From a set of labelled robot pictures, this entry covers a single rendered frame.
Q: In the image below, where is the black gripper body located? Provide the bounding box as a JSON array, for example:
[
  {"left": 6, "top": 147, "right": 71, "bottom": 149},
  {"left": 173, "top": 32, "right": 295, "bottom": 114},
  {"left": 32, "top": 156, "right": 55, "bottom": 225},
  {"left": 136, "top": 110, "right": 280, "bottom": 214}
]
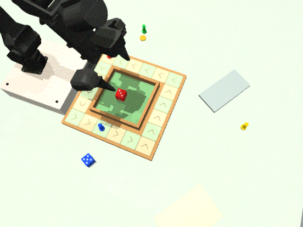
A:
[{"left": 66, "top": 29, "right": 103, "bottom": 91}]

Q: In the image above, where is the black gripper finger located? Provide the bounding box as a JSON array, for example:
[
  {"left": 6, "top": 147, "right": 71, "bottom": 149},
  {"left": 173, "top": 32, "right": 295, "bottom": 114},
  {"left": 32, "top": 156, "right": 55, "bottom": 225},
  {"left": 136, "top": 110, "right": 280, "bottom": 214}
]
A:
[
  {"left": 119, "top": 46, "right": 130, "bottom": 61},
  {"left": 94, "top": 75, "right": 116, "bottom": 92}
]

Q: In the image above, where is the yellow pawn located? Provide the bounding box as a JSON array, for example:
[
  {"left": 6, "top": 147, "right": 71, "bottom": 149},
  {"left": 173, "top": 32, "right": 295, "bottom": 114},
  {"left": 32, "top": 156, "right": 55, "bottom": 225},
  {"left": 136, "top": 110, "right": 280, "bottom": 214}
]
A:
[{"left": 241, "top": 122, "right": 249, "bottom": 130}]

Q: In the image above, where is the blue die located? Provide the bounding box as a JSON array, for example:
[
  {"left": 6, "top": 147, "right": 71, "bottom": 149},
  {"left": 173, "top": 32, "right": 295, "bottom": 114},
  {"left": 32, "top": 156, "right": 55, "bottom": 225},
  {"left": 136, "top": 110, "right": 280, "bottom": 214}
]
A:
[{"left": 81, "top": 154, "right": 96, "bottom": 167}]

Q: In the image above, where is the red die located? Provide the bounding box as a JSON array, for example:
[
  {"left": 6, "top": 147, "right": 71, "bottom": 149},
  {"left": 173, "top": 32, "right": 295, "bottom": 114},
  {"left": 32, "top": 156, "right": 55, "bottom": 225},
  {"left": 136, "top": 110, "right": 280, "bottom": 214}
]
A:
[{"left": 115, "top": 88, "right": 127, "bottom": 101}]

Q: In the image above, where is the blue pawn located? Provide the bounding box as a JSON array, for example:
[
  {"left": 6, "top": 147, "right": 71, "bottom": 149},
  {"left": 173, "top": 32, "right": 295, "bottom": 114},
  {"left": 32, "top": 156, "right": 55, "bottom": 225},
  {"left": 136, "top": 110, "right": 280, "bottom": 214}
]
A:
[{"left": 98, "top": 123, "right": 105, "bottom": 132}]

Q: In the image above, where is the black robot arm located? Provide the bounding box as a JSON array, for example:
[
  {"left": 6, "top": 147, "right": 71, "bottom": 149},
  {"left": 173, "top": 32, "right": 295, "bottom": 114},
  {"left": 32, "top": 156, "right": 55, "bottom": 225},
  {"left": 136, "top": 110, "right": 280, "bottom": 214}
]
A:
[{"left": 0, "top": 0, "right": 127, "bottom": 75}]

